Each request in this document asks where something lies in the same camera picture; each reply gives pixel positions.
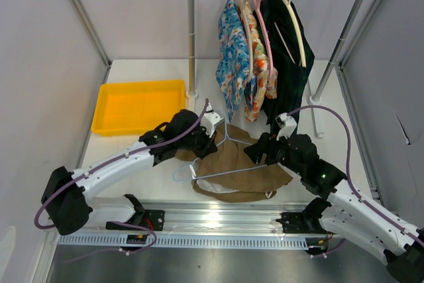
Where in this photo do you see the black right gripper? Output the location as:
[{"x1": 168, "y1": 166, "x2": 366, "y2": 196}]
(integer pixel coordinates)
[{"x1": 244, "y1": 131, "x2": 305, "y2": 177}]

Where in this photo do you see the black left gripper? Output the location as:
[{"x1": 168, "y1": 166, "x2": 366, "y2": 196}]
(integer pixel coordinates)
[{"x1": 176, "y1": 121, "x2": 217, "y2": 160}]

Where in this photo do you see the blue wire hanger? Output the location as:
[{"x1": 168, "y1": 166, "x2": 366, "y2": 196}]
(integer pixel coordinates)
[{"x1": 172, "y1": 119, "x2": 267, "y2": 182}]

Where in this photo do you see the tan brown skirt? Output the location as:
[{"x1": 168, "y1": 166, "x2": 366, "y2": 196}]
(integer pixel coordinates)
[{"x1": 175, "y1": 125, "x2": 293, "y2": 203}]

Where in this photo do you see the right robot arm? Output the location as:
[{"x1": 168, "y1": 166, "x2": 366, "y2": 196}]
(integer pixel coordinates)
[{"x1": 244, "y1": 133, "x2": 423, "y2": 282}]

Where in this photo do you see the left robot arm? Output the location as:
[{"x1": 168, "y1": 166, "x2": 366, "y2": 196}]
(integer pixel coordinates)
[{"x1": 34, "y1": 107, "x2": 224, "y2": 235}]

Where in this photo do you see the beige plastic hanger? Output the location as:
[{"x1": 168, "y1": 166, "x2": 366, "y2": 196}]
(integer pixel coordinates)
[{"x1": 233, "y1": 0, "x2": 254, "y2": 82}]

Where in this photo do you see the pink plastic hanger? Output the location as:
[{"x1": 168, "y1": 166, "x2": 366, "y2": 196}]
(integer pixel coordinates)
[{"x1": 252, "y1": 0, "x2": 274, "y2": 80}]

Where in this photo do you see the cream wooden hanger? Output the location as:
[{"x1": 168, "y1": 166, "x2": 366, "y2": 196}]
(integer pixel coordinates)
[{"x1": 281, "y1": 0, "x2": 307, "y2": 68}]

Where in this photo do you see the orange floral garment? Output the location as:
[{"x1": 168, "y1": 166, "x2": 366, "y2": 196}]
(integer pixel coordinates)
[{"x1": 244, "y1": 5, "x2": 278, "y2": 123}]

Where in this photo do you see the blue floral garment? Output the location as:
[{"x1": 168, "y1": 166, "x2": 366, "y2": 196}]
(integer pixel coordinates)
[{"x1": 215, "y1": 0, "x2": 252, "y2": 121}]

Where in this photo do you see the yellow plastic tray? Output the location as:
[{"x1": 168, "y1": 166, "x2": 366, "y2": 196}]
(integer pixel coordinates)
[{"x1": 91, "y1": 80, "x2": 186, "y2": 137}]

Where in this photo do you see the dark green plaid garment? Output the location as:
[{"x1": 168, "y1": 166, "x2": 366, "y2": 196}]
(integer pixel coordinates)
[{"x1": 260, "y1": 0, "x2": 315, "y2": 134}]

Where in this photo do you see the silver white clothes rack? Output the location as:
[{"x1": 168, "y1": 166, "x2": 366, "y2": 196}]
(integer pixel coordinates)
[{"x1": 186, "y1": 0, "x2": 363, "y2": 139}]

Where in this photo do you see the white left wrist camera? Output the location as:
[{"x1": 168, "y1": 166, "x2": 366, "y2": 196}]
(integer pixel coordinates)
[{"x1": 201, "y1": 103, "x2": 225, "y2": 138}]

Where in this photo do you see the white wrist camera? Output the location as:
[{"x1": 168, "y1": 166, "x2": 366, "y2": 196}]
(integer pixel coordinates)
[
  {"x1": 201, "y1": 103, "x2": 225, "y2": 138},
  {"x1": 276, "y1": 113, "x2": 297, "y2": 141}
]

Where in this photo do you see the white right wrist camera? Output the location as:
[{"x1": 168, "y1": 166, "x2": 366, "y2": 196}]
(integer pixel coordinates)
[{"x1": 276, "y1": 113, "x2": 297, "y2": 141}]

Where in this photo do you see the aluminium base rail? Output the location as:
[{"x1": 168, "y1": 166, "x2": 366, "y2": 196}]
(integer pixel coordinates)
[{"x1": 62, "y1": 195, "x2": 324, "y2": 237}]

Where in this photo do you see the white slotted cable duct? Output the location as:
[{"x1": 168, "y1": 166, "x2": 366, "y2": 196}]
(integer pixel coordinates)
[{"x1": 59, "y1": 233, "x2": 309, "y2": 251}]

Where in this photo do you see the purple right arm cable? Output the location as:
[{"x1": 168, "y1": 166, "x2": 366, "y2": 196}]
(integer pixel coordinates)
[{"x1": 286, "y1": 105, "x2": 424, "y2": 241}]

